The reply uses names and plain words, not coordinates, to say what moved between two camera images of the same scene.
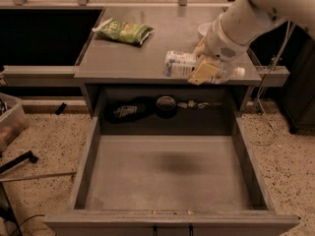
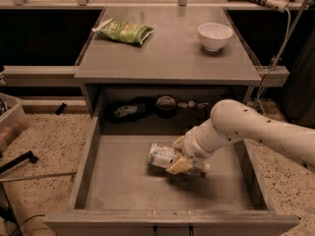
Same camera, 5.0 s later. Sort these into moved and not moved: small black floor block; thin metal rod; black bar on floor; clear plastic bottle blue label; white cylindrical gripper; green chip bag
Moved: clear plastic bottle blue label; white cylindrical gripper
Not moved: small black floor block; thin metal rod; green chip bag; black bar on floor
